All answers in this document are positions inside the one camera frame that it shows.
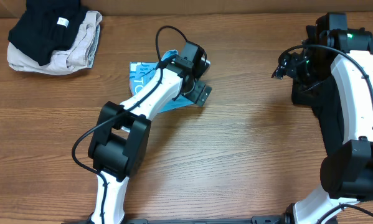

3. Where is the black garment on right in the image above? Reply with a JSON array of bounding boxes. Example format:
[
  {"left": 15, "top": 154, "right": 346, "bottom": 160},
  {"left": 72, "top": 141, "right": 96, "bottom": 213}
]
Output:
[{"left": 290, "top": 25, "right": 373, "bottom": 158}]

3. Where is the folded beige garment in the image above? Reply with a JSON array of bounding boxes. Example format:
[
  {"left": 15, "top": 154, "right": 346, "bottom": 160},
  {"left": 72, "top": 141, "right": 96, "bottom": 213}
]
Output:
[{"left": 7, "top": 11, "right": 103, "bottom": 75}]

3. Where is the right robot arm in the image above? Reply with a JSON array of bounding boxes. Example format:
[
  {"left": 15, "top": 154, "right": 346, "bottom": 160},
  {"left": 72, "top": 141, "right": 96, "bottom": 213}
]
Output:
[{"left": 273, "top": 26, "right": 373, "bottom": 223}]

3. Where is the folded black garment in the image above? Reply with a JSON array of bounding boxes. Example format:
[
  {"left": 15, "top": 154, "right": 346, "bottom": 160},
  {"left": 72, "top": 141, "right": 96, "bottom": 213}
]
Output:
[{"left": 8, "top": 0, "right": 88, "bottom": 66}]

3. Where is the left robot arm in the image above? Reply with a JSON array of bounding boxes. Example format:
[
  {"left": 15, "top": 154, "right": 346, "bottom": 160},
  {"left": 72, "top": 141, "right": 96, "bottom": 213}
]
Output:
[{"left": 88, "top": 55, "right": 211, "bottom": 223}]

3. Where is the light blue t-shirt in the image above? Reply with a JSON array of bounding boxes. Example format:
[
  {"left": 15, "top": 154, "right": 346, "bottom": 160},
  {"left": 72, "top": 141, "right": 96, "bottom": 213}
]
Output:
[{"left": 129, "top": 62, "right": 193, "bottom": 113}]

